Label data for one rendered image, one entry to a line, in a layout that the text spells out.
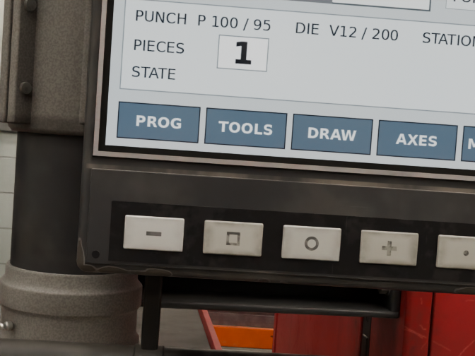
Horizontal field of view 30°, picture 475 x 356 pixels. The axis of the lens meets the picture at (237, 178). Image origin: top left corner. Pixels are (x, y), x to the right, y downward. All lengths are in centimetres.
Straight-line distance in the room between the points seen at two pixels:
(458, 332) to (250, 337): 195
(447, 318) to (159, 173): 53
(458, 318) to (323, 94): 50
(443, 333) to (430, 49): 50
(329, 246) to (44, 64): 26
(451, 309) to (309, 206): 47
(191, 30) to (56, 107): 16
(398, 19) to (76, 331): 33
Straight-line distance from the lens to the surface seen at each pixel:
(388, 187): 57
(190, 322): 164
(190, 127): 56
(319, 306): 100
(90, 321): 70
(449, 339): 102
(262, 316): 294
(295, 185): 56
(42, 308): 69
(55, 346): 61
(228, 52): 56
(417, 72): 58
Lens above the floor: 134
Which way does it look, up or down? 3 degrees down
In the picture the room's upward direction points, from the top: 4 degrees clockwise
